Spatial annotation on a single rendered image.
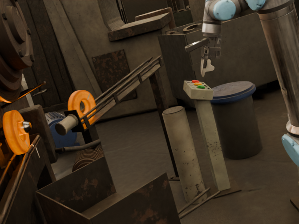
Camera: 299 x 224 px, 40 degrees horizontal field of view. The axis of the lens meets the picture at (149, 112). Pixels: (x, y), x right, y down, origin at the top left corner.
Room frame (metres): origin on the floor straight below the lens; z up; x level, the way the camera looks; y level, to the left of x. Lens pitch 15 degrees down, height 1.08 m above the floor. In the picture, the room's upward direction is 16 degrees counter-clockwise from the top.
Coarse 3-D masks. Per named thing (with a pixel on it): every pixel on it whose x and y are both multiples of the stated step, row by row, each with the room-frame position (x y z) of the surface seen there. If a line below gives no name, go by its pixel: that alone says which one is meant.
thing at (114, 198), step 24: (96, 168) 1.01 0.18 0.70; (48, 192) 0.93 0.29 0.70; (72, 192) 0.97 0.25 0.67; (96, 192) 1.00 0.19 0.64; (144, 192) 0.78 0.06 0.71; (168, 192) 0.82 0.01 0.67; (48, 216) 0.89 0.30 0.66; (72, 216) 0.77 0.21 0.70; (96, 216) 0.71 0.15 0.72; (120, 216) 0.74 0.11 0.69; (144, 216) 0.77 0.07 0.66; (168, 216) 0.81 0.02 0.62
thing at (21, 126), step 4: (20, 124) 1.35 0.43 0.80; (24, 124) 1.35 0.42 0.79; (28, 124) 1.36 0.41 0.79; (0, 128) 1.36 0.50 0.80; (20, 128) 1.34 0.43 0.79; (24, 128) 1.35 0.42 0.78; (28, 128) 1.35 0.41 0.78; (0, 132) 1.35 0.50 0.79; (20, 132) 1.35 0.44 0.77; (24, 132) 1.35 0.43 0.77; (0, 136) 1.34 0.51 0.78; (4, 136) 1.35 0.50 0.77; (0, 140) 1.36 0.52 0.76
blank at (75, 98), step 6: (78, 90) 1.82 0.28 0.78; (84, 90) 1.82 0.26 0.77; (72, 96) 1.77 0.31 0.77; (78, 96) 1.78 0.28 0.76; (84, 96) 1.81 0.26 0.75; (90, 96) 1.84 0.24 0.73; (72, 102) 1.75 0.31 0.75; (78, 102) 1.77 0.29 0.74; (84, 102) 1.83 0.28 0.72; (90, 102) 1.83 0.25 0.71; (72, 108) 1.74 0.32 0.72; (78, 108) 1.76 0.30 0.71; (90, 108) 1.82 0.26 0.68; (78, 114) 1.75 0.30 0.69; (84, 114) 1.78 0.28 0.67; (90, 114) 1.81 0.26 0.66; (90, 120) 1.80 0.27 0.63
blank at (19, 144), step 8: (8, 112) 1.35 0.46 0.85; (16, 112) 1.39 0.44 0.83; (8, 120) 1.31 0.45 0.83; (16, 120) 1.36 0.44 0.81; (8, 128) 1.30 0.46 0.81; (16, 128) 1.33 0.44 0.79; (8, 136) 1.29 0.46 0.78; (16, 136) 1.30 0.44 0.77; (24, 136) 1.38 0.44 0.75; (8, 144) 1.29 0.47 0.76; (16, 144) 1.29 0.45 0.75; (24, 144) 1.35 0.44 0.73; (16, 152) 1.31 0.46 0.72; (24, 152) 1.33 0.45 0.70
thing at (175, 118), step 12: (168, 108) 2.06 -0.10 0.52; (180, 108) 1.99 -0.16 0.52; (168, 120) 1.96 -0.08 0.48; (180, 120) 1.95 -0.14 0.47; (168, 132) 1.98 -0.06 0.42; (180, 132) 1.95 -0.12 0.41; (180, 144) 1.95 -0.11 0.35; (192, 144) 1.97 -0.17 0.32; (180, 156) 1.96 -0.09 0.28; (192, 156) 1.96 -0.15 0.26; (180, 168) 1.97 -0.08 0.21; (192, 168) 1.95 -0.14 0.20; (180, 180) 2.00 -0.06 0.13; (192, 180) 1.95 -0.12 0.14; (192, 192) 1.95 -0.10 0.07
